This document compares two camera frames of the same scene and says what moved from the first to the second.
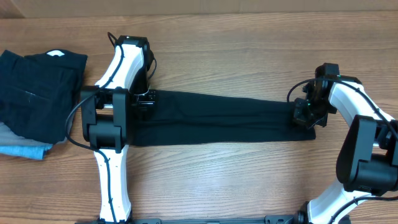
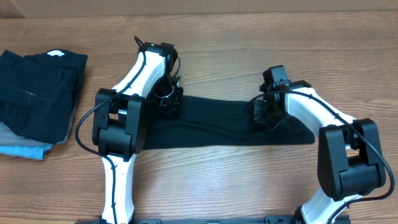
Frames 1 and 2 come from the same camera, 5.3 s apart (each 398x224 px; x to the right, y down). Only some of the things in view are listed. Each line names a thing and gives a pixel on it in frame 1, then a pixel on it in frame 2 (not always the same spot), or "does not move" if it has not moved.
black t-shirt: x=198 y=118 does not move
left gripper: x=152 y=99 to x=173 y=104
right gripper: x=302 y=113 to x=267 y=115
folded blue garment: x=34 y=151 does not move
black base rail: x=272 y=219 does not move
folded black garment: x=38 y=91 does not move
